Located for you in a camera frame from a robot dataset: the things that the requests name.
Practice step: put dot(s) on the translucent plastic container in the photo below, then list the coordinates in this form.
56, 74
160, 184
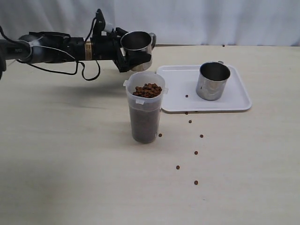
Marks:
145, 91

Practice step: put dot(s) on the white plastic tray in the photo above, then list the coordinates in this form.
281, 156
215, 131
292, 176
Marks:
181, 80

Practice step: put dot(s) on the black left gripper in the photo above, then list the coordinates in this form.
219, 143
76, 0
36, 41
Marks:
108, 47

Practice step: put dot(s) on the white backdrop curtain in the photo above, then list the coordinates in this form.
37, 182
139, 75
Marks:
175, 22

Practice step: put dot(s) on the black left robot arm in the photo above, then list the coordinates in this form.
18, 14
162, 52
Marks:
56, 48

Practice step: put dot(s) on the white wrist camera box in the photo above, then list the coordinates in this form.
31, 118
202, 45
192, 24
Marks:
101, 25

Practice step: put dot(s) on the steel cup with pellets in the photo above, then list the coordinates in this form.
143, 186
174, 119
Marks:
212, 80

